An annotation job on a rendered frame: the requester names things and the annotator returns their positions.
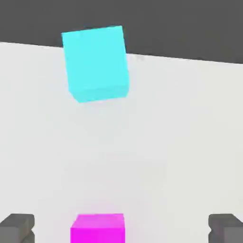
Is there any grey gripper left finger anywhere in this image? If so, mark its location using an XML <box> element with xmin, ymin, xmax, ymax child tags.
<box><xmin>0</xmin><ymin>213</ymin><xmax>36</xmax><ymax>243</ymax></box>

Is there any small magenta cube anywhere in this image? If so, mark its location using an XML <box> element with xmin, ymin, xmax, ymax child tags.
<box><xmin>70</xmin><ymin>213</ymin><xmax>126</xmax><ymax>243</ymax></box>

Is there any large cyan box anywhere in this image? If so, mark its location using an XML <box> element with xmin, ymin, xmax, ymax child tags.
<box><xmin>60</xmin><ymin>25</ymin><xmax>130</xmax><ymax>103</ymax></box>

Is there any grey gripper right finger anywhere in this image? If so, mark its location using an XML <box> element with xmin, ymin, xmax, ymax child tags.
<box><xmin>208</xmin><ymin>213</ymin><xmax>243</xmax><ymax>243</ymax></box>

